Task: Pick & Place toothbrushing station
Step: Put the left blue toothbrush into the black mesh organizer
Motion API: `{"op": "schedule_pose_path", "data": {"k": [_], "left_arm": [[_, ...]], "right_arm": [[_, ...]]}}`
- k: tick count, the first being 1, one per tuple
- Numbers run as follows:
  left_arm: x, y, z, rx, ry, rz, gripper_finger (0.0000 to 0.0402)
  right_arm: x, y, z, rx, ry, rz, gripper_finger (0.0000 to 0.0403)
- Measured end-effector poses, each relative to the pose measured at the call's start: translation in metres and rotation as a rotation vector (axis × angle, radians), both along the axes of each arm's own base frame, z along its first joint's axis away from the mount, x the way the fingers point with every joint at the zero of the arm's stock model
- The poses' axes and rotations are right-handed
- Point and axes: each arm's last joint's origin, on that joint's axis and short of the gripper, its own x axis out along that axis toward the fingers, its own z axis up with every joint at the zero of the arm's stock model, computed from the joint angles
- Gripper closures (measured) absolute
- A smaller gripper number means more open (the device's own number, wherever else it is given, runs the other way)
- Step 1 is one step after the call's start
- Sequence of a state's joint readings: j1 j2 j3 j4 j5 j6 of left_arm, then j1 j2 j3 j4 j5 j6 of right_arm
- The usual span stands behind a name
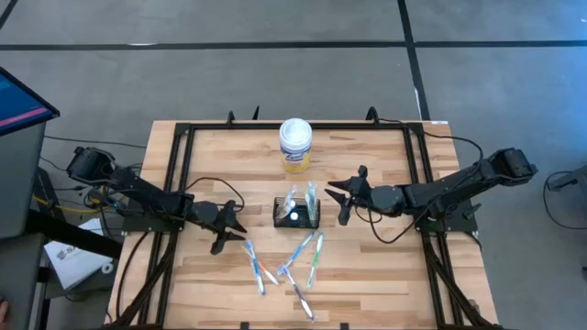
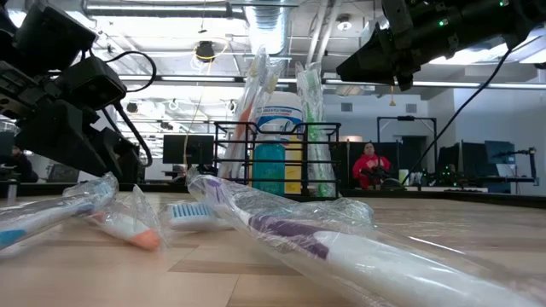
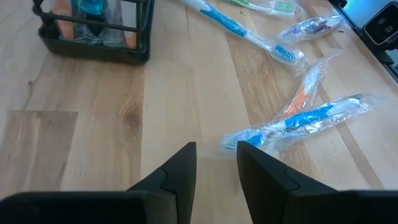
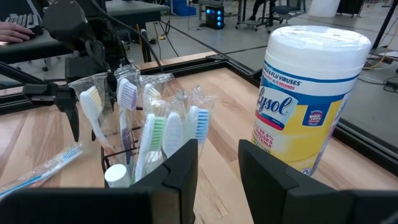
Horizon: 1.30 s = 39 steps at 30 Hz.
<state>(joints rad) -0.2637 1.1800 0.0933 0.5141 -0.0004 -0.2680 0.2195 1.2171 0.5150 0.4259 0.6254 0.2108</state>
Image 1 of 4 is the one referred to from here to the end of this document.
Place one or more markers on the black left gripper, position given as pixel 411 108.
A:
pixel 206 213

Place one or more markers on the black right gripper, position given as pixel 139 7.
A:
pixel 385 200

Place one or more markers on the teal white-capped mouthwash bottle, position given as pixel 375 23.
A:
pixel 294 215

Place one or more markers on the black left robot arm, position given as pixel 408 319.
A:
pixel 137 192

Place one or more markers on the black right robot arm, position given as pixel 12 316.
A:
pixel 458 183

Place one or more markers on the Lysol disinfecting wipes canister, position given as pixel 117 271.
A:
pixel 295 146

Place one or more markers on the black table clamp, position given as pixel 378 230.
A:
pixel 372 115
pixel 256 113
pixel 231 117

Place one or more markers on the white tape roll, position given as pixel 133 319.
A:
pixel 103 268

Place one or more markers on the white printed carton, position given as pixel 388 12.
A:
pixel 73 261

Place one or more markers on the black stand beam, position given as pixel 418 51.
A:
pixel 69 234

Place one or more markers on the grey equipment cabinet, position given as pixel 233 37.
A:
pixel 18 183

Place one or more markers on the grey stand leg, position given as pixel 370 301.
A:
pixel 571 179

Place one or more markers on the person's hand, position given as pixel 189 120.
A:
pixel 3 311

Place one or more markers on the blue-screen monitor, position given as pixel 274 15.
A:
pixel 18 105

